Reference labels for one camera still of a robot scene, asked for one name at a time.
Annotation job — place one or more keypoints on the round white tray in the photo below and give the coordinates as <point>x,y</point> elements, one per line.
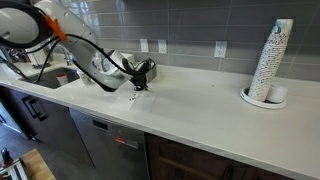
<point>261,100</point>

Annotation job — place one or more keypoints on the wooden platform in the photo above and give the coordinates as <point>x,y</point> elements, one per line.
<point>38,165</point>

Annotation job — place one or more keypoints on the tall paper cup stack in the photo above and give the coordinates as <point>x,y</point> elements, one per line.
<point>270,60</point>

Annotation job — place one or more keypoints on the patterned paper cup with lid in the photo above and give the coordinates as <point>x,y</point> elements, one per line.
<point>85,78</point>

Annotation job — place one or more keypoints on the white wall outlet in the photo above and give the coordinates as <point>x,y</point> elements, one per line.
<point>220,49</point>
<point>144,45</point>
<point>162,46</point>

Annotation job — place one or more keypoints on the white paper towel stack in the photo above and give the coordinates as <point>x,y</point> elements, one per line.
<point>128,57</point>

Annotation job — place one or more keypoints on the chrome sink faucet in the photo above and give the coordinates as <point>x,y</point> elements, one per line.
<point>65,55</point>

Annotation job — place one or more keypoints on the short white lid stack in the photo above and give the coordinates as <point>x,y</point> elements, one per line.
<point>277,93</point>

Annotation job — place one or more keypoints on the dark wood cabinet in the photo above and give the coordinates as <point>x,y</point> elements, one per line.
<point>200,163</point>

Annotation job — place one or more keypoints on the stainless steel dishwasher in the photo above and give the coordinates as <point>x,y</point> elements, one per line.
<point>113,146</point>

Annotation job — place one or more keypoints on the steel kitchen sink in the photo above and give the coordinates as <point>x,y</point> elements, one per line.
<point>46,79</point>

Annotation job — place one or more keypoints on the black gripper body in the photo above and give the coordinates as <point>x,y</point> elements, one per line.
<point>142,70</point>

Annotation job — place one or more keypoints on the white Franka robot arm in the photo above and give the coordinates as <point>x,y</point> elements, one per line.
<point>83,43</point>

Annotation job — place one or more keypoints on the red-rimmed white cup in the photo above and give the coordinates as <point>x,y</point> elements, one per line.
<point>62,79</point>

